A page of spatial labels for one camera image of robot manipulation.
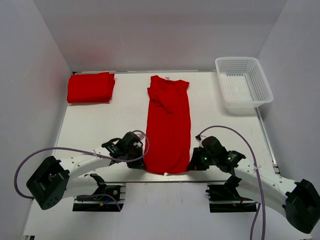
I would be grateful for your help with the folded red t shirt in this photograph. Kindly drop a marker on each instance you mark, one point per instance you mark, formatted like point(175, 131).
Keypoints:
point(90, 88)

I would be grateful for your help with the red t shirt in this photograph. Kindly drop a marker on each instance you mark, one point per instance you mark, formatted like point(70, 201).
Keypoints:
point(168, 126)
point(90, 88)

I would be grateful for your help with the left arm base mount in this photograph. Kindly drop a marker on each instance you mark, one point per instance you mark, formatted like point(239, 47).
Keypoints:
point(108, 198)

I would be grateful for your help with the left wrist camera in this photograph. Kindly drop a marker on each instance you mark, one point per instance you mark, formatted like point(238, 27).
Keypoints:
point(139, 134)

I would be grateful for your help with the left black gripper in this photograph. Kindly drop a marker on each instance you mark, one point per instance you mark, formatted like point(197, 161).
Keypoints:
point(138, 164)

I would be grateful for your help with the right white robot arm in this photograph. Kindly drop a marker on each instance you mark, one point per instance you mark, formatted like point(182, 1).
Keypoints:
point(297, 201)

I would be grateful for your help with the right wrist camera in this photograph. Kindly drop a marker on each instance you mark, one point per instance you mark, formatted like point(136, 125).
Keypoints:
point(200, 138)

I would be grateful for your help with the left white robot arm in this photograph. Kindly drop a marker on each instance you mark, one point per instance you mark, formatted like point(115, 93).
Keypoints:
point(49, 181)

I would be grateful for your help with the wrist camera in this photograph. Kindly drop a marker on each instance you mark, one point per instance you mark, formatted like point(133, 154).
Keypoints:
point(200, 138)
point(139, 134)

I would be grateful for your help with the white plastic basket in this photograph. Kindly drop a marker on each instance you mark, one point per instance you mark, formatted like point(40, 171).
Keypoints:
point(243, 82)

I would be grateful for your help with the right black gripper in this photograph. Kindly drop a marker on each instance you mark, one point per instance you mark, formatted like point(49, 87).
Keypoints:
point(195, 164)

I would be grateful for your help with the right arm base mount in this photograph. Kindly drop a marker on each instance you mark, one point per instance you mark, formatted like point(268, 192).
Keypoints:
point(223, 200)

